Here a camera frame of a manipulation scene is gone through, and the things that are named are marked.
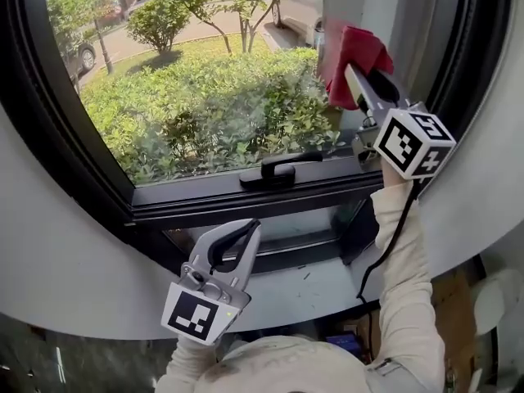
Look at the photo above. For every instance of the white car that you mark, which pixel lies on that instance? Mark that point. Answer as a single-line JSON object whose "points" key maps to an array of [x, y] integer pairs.
{"points": [[299, 10]]}

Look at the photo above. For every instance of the person's white shirt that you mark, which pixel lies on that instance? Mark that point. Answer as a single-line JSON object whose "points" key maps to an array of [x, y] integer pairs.
{"points": [[286, 367]]}

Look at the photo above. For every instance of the black window frame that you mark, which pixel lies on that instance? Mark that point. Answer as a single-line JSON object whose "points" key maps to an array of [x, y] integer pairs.
{"points": [[245, 203]]}

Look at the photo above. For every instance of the white plastic device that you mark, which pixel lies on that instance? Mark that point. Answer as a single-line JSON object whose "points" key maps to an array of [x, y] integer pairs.
{"points": [[495, 301]]}

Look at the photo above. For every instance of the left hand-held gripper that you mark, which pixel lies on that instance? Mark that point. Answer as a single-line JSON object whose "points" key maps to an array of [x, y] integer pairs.
{"points": [[192, 309]]}

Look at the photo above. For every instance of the person's left forearm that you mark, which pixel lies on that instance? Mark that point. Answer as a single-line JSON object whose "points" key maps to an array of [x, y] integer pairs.
{"points": [[184, 362]]}

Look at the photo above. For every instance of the blue box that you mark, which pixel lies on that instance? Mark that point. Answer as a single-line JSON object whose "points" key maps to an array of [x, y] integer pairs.
{"points": [[341, 342]]}

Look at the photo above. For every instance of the dark grey car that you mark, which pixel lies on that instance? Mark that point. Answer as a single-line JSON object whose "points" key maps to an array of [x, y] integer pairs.
{"points": [[84, 55]]}

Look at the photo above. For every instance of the red cloth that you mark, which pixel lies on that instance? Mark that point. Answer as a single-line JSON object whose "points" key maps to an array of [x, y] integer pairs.
{"points": [[352, 47]]}

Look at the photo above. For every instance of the round green shrub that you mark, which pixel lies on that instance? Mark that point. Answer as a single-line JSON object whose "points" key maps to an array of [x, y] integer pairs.
{"points": [[159, 21]]}

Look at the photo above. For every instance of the large window glass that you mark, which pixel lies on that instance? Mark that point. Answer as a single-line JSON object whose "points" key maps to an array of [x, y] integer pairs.
{"points": [[184, 96]]}

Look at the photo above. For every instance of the brown cardboard box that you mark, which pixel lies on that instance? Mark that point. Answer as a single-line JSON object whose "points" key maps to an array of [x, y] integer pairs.
{"points": [[450, 301]]}

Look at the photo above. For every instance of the person's right forearm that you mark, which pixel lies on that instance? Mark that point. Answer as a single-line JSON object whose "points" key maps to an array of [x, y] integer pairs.
{"points": [[403, 260]]}

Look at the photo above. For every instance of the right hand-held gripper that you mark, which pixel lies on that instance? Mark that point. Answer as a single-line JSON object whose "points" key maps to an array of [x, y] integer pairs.
{"points": [[409, 141]]}

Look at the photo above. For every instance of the green hedge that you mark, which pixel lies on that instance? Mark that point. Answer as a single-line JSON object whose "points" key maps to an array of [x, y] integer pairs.
{"points": [[204, 109]]}

